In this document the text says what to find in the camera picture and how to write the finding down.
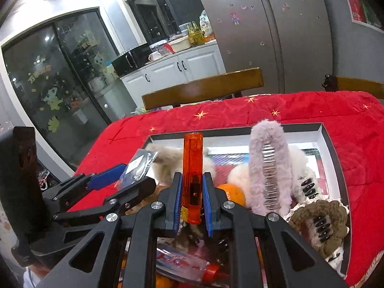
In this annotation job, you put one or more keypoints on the yellow glass bottle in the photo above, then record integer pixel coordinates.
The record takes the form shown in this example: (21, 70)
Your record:
(190, 36)
(198, 34)

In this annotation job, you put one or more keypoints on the orange lighter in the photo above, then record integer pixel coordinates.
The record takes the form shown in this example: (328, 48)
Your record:
(193, 171)

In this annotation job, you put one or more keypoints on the silver refrigerator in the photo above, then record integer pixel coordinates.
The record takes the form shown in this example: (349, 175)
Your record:
(264, 36)

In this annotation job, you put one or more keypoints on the white plastic basin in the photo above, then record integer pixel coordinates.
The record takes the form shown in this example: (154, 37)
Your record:
(181, 44)

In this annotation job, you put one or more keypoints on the glass sliding door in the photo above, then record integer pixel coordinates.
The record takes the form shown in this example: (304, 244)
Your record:
(60, 90)

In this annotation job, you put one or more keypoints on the person's left hand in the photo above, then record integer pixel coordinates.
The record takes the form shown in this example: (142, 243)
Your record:
(42, 268)

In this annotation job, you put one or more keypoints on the black microwave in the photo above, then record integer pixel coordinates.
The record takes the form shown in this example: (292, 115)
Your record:
(132, 60)

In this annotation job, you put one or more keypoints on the pink fluffy hair claw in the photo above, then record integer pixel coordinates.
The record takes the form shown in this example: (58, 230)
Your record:
(258, 162)

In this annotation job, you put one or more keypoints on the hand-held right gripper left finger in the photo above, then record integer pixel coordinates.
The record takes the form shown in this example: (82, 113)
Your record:
(177, 204)

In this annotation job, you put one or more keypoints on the brown fuzzy hair claw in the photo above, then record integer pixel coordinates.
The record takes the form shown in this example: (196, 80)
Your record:
(303, 219)

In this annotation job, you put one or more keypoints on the white mug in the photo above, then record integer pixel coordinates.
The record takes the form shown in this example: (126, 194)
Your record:
(154, 56)

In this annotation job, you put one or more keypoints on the clear plastic bag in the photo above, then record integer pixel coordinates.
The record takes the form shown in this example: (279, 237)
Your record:
(206, 24)

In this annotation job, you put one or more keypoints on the white fluffy hair claw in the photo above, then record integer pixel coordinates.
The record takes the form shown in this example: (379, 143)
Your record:
(240, 177)

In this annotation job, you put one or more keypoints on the wooden chair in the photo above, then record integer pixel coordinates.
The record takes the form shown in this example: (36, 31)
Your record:
(360, 85)
(204, 88)

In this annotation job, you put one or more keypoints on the black-rimmed white box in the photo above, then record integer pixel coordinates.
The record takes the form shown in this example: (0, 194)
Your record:
(336, 162)

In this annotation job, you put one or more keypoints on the beige fluffy hair claw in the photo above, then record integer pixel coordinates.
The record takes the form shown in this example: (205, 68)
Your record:
(165, 159)

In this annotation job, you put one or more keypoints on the clear packet with red beads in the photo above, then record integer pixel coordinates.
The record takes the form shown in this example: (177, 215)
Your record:
(180, 261)

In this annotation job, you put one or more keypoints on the cream fuzzy black-toothed hair clip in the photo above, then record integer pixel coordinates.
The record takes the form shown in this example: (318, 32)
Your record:
(310, 187)

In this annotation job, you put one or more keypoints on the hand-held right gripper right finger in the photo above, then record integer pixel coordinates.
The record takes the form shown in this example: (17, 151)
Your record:
(208, 204)

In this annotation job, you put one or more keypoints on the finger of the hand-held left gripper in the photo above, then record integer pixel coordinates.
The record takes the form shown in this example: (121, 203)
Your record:
(129, 193)
(103, 180)

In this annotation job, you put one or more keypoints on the orange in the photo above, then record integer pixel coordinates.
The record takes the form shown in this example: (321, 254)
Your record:
(232, 195)
(166, 282)

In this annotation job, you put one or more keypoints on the white kitchen cabinet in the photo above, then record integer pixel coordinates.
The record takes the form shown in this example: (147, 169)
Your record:
(180, 66)

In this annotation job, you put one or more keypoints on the red quilted tablecloth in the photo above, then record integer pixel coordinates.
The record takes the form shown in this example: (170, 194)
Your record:
(300, 108)

